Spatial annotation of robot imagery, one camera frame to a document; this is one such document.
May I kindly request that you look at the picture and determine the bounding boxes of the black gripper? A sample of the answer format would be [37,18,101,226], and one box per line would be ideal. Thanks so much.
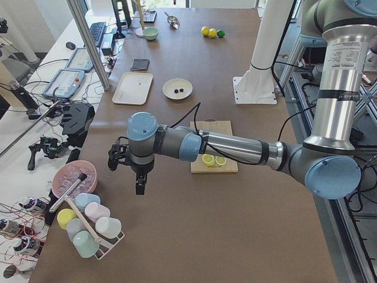
[131,160,154,195]

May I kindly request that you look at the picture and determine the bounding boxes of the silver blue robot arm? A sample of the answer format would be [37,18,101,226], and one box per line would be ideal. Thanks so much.
[126,1,376,199]

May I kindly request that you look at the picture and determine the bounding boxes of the cream rectangular tray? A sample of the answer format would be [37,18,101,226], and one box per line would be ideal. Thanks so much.
[112,72,153,106]

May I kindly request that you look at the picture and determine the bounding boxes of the pink cup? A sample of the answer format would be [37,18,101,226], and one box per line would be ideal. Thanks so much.
[84,202,111,223]

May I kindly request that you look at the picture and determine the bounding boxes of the steel muddler black tip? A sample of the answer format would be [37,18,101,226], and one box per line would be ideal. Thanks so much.
[49,173,87,213]

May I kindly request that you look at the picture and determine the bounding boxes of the white cup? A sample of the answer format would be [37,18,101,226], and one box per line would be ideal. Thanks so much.
[95,217,121,239]

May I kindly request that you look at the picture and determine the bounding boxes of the light blue cup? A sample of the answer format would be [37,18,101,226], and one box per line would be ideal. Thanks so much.
[75,193,101,212]

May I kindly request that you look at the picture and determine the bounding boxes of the pink bowl with ice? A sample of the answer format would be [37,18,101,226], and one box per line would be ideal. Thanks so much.
[52,160,98,199]

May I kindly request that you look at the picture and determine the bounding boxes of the lemon slice right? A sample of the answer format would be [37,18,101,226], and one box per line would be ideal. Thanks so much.
[214,156,227,167]

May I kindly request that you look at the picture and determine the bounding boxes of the grey cup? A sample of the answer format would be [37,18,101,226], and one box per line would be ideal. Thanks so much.
[66,218,87,242]

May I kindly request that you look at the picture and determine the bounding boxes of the yellow cup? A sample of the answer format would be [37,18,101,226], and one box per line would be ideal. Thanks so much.
[57,208,77,230]

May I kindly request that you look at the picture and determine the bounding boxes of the mint green cup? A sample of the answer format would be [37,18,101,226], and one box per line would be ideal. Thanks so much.
[73,231,100,258]

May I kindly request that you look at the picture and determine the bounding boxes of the bamboo cutting board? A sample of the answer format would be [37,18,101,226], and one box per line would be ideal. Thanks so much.
[190,119,238,173]

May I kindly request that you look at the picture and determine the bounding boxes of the white round plate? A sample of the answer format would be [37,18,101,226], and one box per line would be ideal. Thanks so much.
[162,78,193,100]

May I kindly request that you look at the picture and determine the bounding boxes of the dark grey folded cloth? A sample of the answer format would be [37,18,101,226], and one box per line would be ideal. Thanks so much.
[131,58,150,71]

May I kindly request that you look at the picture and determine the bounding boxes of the blue teach pendant lower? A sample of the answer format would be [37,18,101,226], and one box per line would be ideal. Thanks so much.
[42,69,85,99]

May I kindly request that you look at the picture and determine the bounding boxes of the blue teach pendant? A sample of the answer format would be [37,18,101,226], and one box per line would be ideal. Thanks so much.
[42,69,85,99]
[66,48,94,73]

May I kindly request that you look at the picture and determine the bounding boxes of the blue teach pendant upper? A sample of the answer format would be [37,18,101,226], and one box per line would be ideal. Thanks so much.
[66,48,94,73]

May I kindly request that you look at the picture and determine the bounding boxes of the black thermos bottle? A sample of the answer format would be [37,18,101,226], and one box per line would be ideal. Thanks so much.
[8,80,38,110]

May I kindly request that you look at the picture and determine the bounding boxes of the mint green bowl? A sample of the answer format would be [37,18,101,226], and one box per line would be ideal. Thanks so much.
[143,27,159,41]

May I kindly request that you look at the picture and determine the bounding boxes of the wooden cup stand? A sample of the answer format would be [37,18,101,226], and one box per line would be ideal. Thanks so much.
[133,0,149,40]

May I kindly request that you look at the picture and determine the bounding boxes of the black keyboard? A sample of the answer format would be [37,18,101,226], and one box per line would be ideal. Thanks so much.
[90,22,106,47]

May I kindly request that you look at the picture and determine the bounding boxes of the steel ice scoop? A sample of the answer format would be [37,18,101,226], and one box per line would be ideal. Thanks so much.
[164,11,180,29]

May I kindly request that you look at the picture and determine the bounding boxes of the yellow lemon right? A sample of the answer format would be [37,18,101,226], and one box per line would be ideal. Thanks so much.
[201,26,210,37]

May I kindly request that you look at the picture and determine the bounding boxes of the yellow lemon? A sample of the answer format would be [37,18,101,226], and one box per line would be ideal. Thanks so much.
[208,28,217,38]
[201,26,210,37]

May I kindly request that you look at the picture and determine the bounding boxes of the yellow lemon left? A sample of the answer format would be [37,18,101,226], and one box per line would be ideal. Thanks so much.
[208,28,217,38]

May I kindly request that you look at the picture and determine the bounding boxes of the green lime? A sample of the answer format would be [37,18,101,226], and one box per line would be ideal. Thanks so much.
[217,29,226,38]

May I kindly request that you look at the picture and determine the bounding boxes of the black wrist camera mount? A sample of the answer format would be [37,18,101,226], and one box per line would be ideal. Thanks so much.
[108,136,131,171]

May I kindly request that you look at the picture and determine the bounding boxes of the white wire cup rack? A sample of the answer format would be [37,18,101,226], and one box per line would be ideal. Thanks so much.
[64,196,125,260]

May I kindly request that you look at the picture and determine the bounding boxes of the white pedestal column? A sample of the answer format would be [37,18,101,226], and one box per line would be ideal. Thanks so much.
[233,0,296,104]

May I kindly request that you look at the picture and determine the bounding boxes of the aluminium frame post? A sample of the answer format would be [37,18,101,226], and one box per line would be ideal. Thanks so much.
[67,0,111,91]

